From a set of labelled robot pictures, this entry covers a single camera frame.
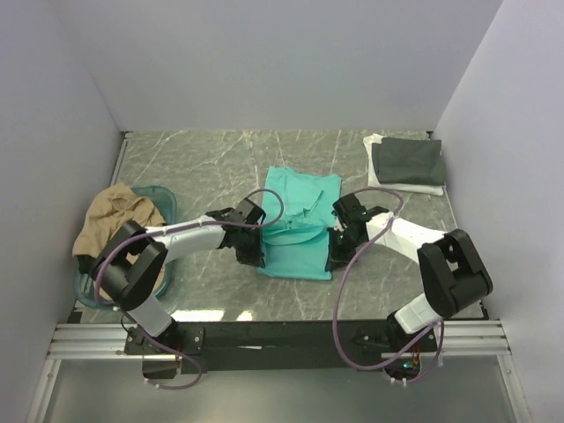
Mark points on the teal t shirt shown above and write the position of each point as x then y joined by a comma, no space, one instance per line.
297,245

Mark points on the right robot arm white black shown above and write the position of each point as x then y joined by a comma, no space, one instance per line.
452,273

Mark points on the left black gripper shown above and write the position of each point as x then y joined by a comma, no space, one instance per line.
254,257

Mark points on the teal plastic basket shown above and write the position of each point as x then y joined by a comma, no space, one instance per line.
165,198

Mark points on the folded white t shirt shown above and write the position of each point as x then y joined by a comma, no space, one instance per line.
373,181

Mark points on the tan t shirt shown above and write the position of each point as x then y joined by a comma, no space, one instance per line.
114,211

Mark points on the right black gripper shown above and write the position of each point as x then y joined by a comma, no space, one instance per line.
336,258

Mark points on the folded dark grey t shirt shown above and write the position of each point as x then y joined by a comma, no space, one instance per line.
408,161

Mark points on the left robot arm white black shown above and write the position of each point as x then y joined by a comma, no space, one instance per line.
127,269

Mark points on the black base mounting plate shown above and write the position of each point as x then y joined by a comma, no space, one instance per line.
226,346

